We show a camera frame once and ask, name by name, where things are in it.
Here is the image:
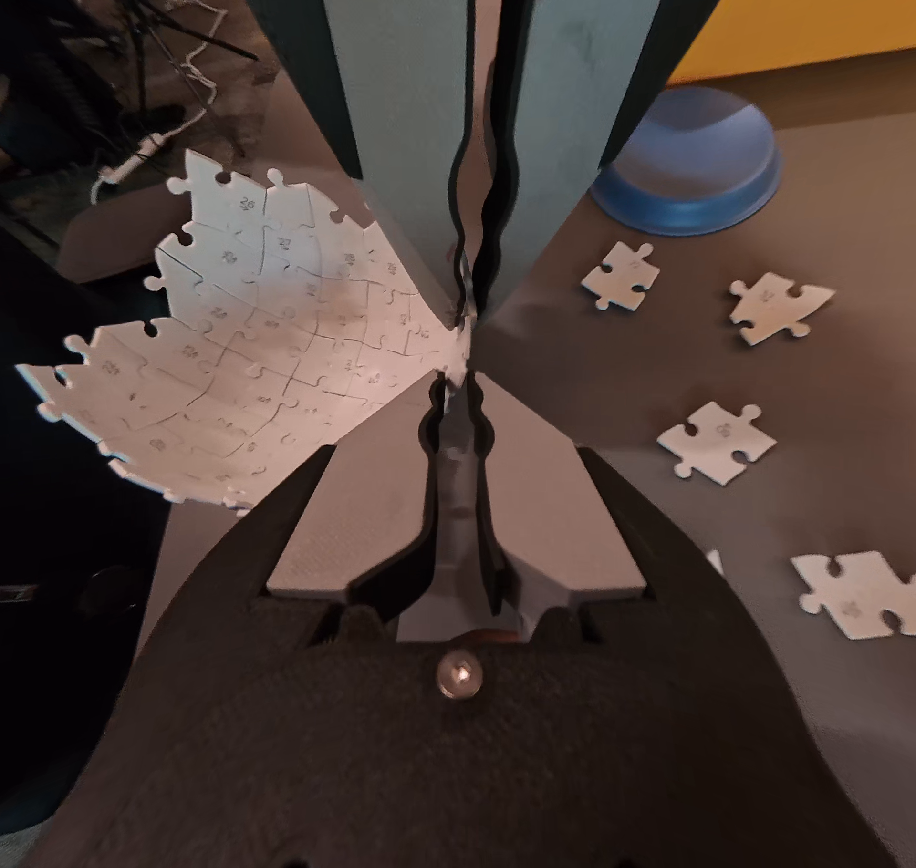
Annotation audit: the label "person's dark clothed body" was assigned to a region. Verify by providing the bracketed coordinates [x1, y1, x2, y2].
[0, 231, 166, 812]

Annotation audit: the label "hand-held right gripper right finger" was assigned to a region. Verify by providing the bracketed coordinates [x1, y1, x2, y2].
[464, 371, 648, 627]

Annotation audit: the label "white puzzle pieces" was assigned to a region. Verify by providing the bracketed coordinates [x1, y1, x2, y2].
[581, 242, 916, 640]

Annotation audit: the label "yellow plastic bin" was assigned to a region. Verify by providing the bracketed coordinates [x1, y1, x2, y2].
[669, 0, 916, 85]

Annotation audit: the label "white power cable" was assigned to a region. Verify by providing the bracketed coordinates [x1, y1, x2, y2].
[89, 2, 224, 205]

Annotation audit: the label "blue plastic ball stand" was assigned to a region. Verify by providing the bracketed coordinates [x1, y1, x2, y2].
[590, 87, 783, 237]

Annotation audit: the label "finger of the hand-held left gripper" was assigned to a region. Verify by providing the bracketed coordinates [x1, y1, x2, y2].
[313, 0, 478, 330]
[474, 0, 678, 323]

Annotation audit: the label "black tripod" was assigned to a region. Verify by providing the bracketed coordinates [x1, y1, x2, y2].
[68, 0, 260, 114]

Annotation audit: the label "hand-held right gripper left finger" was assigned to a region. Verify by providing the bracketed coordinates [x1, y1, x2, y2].
[267, 371, 448, 624]

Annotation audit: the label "partly built puzzle ball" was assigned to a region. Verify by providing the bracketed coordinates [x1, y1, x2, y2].
[14, 149, 473, 511]

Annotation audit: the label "grey office chair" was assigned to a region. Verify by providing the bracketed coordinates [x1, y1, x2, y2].
[57, 181, 187, 284]

